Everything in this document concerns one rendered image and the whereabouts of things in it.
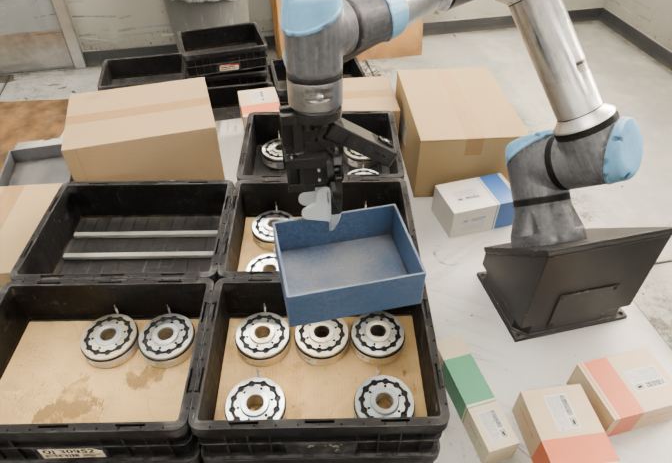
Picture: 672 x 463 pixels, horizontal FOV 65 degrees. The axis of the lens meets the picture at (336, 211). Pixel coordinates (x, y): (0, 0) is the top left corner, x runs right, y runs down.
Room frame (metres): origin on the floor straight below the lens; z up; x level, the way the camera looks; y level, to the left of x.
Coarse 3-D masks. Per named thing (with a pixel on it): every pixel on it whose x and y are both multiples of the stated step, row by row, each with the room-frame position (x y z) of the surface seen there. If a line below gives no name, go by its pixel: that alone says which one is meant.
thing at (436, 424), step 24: (216, 288) 0.64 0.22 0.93; (216, 312) 0.58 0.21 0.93; (432, 336) 0.53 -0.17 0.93; (432, 360) 0.49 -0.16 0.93; (192, 408) 0.40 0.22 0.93; (216, 432) 0.37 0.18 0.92; (240, 432) 0.37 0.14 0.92; (264, 432) 0.37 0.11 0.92; (288, 432) 0.37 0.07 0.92; (312, 432) 0.37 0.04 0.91; (336, 432) 0.37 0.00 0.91; (360, 432) 0.37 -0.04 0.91; (384, 432) 0.37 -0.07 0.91; (408, 432) 0.37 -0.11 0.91; (432, 432) 0.37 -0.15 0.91
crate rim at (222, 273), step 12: (240, 180) 0.96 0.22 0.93; (252, 180) 0.96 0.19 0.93; (264, 180) 0.97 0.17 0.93; (276, 180) 0.96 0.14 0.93; (348, 180) 0.96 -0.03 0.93; (360, 180) 0.97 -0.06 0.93; (372, 180) 0.97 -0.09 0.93; (384, 180) 0.96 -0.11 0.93; (396, 180) 0.96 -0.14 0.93; (408, 204) 0.88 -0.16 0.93; (228, 216) 0.84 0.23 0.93; (408, 216) 0.84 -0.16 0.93; (228, 228) 0.80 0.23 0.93; (408, 228) 0.80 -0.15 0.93; (228, 240) 0.77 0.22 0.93; (228, 252) 0.73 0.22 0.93; (228, 276) 0.67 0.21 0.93; (240, 276) 0.67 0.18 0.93; (252, 276) 0.67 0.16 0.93; (264, 276) 0.67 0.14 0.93; (276, 276) 0.67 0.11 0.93
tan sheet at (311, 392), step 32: (352, 320) 0.64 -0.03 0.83; (288, 352) 0.57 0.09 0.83; (352, 352) 0.57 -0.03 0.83; (416, 352) 0.57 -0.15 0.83; (224, 384) 0.50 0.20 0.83; (288, 384) 0.50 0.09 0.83; (320, 384) 0.50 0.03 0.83; (352, 384) 0.50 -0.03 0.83; (416, 384) 0.50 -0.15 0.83; (224, 416) 0.44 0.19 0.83; (288, 416) 0.44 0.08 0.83; (320, 416) 0.44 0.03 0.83; (352, 416) 0.44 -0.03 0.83; (416, 416) 0.44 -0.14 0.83
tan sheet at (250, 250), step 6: (246, 222) 0.93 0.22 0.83; (252, 222) 0.93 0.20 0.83; (246, 228) 0.91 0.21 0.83; (246, 234) 0.89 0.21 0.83; (246, 240) 0.87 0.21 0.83; (252, 240) 0.87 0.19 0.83; (246, 246) 0.85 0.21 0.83; (252, 246) 0.85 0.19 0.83; (258, 246) 0.85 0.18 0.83; (240, 252) 0.83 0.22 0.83; (246, 252) 0.83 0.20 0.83; (252, 252) 0.83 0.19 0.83; (258, 252) 0.83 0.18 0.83; (264, 252) 0.83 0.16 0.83; (270, 252) 0.83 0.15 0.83; (240, 258) 0.81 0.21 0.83; (246, 258) 0.81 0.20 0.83; (252, 258) 0.81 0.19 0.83; (240, 264) 0.79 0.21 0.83; (246, 264) 0.79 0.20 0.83; (240, 270) 0.77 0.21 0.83
